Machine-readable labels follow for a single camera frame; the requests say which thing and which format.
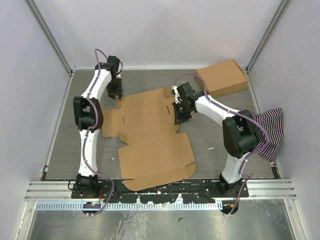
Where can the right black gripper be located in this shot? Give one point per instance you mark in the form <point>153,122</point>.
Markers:
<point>179,118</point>

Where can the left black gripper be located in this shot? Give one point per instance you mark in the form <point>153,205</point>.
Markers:
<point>118,91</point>

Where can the cardboard box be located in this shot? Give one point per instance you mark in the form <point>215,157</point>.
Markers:
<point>155,153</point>
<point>223,78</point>

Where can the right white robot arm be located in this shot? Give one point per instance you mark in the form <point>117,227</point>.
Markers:
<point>240,134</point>

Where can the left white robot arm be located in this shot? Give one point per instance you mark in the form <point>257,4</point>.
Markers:
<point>89,119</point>

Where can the folded closed cardboard box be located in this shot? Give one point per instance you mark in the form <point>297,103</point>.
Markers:
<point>223,78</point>

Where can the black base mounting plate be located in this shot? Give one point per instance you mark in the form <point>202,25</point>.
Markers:
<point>194,190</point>

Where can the striped purple black cloth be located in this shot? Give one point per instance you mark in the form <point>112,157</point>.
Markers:
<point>273,123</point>

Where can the small green circuit board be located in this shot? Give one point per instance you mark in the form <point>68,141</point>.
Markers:
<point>92,205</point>

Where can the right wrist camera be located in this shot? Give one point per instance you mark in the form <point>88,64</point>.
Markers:
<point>185,92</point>

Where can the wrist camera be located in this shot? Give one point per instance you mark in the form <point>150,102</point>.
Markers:
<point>113,62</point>
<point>185,92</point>

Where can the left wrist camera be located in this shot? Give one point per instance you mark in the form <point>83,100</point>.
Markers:
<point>113,62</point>

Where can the right aluminium corner post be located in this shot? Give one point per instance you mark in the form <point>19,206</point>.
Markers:
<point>279,12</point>

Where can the aluminium corner post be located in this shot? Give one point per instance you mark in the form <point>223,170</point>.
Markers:
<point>279,12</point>
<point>48,34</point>

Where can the left aluminium corner post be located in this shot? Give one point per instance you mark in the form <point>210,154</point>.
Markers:
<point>48,34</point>

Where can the aluminium front rail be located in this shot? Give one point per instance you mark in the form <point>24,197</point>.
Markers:
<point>253,188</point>

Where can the white slotted cable duct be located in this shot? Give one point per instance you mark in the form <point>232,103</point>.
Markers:
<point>80,205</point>

